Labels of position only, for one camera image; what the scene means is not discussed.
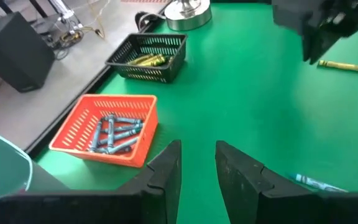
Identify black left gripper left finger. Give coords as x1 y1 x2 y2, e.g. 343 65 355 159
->
0 139 182 224

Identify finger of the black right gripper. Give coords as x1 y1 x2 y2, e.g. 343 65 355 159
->
301 27 316 62
308 29 344 65

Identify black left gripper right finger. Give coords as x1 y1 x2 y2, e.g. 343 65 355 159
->
215 140 358 224

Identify large blue crayon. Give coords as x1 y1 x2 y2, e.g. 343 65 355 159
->
288 172 350 194
96 136 139 155

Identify crayons pair lower right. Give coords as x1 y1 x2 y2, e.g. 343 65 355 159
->
318 59 358 75

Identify orange mesh basket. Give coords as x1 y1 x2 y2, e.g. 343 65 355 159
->
48 94 159 169

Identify teal plastic bin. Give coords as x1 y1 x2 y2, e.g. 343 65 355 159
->
0 129 70 212

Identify silver table lamp white shade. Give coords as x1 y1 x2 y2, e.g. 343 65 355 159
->
163 0 213 32

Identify black mesh basket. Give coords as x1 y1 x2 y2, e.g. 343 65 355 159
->
104 32 188 84

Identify black floor box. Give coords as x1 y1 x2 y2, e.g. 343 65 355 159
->
0 11 56 93

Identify black cable loop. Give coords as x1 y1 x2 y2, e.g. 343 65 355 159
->
134 11 167 32

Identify tangled floor cables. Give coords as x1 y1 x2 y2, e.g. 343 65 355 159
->
47 0 111 60

